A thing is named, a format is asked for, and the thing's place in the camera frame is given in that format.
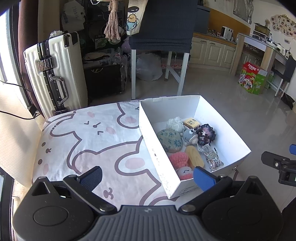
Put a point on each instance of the black power adapter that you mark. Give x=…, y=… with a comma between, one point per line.
x=34, y=111

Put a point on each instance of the black bag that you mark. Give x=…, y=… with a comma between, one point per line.
x=101, y=78

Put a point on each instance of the wooden kitchen table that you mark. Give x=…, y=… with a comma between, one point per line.
x=238, y=53

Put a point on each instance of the grey crochet whale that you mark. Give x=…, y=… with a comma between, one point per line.
x=189, y=136

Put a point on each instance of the duck print tote bag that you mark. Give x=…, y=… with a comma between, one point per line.
x=134, y=20

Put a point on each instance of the pink crochet doll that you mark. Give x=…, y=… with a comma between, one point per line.
x=179, y=160

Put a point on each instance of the dark crochet scrunchie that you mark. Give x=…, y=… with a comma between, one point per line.
x=205, y=134

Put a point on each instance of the dark blue knitted cloth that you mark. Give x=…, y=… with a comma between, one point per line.
x=161, y=23

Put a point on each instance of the printed blanket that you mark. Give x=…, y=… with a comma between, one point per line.
x=92, y=143

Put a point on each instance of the wall photo collage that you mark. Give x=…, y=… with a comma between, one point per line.
x=283, y=23

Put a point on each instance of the colourful carton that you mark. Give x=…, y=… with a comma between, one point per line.
x=252, y=78

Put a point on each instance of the tissue pack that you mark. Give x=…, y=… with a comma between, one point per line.
x=190, y=122

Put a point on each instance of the black chair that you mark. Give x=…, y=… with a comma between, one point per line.
x=291, y=68

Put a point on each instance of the white kitchen appliance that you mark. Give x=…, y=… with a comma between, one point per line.
x=226, y=32

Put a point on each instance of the pink macrame hanging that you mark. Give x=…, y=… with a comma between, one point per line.
x=112, y=25

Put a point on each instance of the white cardboard box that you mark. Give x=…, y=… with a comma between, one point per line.
x=227, y=143

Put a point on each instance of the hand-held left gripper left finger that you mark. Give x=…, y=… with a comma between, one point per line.
x=92, y=178

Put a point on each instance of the blue floral crochet pouch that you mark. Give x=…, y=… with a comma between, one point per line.
x=170, y=140

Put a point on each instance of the cream kitchen cabinets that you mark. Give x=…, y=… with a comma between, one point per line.
x=212, y=51

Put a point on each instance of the white printed bag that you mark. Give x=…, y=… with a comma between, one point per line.
x=72, y=16

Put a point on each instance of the white plastic bag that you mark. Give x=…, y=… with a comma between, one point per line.
x=148, y=67

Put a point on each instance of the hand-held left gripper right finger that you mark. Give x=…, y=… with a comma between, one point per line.
x=203, y=179

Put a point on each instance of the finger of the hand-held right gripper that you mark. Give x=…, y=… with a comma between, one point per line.
x=270, y=158
x=293, y=149

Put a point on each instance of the oval wooden block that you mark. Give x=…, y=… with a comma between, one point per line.
x=194, y=155

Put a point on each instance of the white ribbed suitcase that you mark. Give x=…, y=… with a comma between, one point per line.
x=71, y=69

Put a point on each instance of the white yarn ball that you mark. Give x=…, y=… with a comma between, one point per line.
x=174, y=124

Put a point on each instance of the dark countertop oven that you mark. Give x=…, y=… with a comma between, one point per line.
x=261, y=29

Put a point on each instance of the dark brown curtain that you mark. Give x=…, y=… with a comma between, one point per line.
x=27, y=23

